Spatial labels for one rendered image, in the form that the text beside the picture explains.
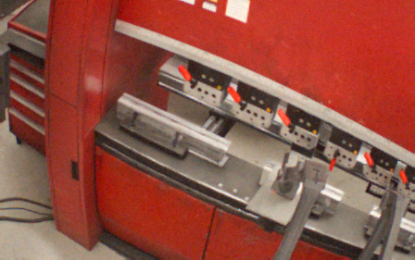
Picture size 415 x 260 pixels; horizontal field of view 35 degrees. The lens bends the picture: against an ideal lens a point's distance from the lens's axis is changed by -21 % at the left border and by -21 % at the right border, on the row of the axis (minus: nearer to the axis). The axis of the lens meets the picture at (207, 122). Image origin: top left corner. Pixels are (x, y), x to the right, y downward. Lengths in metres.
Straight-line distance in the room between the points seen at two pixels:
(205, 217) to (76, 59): 0.89
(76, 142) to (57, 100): 0.22
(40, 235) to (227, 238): 1.18
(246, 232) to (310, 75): 0.82
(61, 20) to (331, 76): 1.08
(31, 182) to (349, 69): 2.23
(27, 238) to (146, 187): 1.00
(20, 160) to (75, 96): 1.35
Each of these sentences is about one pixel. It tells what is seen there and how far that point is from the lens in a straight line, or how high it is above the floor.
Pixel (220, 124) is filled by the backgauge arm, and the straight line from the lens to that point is 3.40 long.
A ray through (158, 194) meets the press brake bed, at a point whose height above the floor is 0.68.
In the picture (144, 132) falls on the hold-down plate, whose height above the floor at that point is 0.91.
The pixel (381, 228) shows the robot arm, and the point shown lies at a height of 1.28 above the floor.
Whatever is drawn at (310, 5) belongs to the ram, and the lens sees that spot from 2.54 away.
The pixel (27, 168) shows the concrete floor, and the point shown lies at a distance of 4.30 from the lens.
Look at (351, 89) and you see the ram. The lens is 2.67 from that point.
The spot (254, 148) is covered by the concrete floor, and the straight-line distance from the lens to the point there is 4.55.
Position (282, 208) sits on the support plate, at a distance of 2.93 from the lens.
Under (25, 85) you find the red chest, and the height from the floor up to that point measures 0.61.
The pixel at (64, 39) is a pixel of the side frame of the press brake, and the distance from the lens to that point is 2.95.
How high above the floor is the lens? 3.18
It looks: 43 degrees down
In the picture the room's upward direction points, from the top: 10 degrees clockwise
